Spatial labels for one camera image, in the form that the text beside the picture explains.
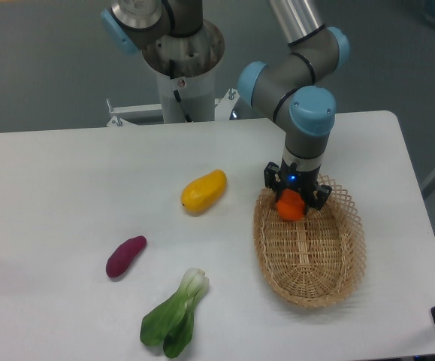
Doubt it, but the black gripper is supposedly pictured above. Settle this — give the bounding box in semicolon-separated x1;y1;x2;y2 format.
264;157;332;214

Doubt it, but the orange fruit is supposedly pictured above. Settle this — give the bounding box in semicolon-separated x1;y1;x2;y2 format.
276;189;306;221

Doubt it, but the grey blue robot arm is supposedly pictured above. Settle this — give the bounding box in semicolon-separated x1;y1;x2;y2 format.
101;1;350;220

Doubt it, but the woven wicker basket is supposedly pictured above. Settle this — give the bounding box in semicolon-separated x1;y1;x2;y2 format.
252;174;366;308

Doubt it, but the yellow mango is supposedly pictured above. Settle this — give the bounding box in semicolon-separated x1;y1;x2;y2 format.
180;169;227;214

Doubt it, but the green bok choy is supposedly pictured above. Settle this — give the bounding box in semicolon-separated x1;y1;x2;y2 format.
140;268;210;359

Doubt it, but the purple sweet potato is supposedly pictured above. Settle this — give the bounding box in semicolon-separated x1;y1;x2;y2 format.
105;235;147;279

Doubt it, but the white metal base frame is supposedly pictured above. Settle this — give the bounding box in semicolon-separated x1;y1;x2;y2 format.
105;88;274;127

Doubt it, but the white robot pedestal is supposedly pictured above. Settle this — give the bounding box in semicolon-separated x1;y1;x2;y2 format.
156;70;216;124

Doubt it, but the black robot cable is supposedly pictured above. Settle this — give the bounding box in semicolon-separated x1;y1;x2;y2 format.
168;59;194;123

